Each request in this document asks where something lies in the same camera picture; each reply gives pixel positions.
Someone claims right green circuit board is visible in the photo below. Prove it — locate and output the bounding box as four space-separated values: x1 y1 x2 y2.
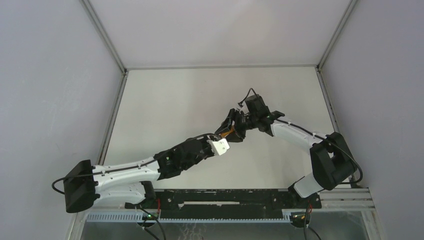
290 213 311 223

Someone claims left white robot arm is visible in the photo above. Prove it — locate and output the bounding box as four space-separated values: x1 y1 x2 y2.
62 133 230 213

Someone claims white slotted cable duct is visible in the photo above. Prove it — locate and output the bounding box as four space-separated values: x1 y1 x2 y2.
85 211 291 223

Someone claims green circuit board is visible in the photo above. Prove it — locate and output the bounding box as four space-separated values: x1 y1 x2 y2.
142 213 158 221
290 213 311 223

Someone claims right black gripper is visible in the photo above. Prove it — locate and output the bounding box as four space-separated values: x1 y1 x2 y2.
215 108 259 144

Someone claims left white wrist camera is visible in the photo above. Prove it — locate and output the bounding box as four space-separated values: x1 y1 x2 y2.
207 138 230 156

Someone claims left green circuit board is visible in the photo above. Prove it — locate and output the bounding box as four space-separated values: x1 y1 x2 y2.
142 213 158 221

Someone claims orange faucet body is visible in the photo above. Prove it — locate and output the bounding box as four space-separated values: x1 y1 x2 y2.
220 125 235 138

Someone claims right black camera cable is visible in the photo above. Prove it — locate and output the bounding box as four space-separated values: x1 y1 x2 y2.
239 87 258 108

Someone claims left black camera cable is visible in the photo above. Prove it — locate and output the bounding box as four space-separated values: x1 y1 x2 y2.
51 132 220 196

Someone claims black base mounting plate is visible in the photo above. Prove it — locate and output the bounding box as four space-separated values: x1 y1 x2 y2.
124 188 322 219

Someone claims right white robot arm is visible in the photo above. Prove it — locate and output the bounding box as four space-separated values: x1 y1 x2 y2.
215 94 361 208

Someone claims black camera cable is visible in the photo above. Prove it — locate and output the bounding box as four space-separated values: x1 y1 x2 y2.
51 132 220 196
239 87 258 108

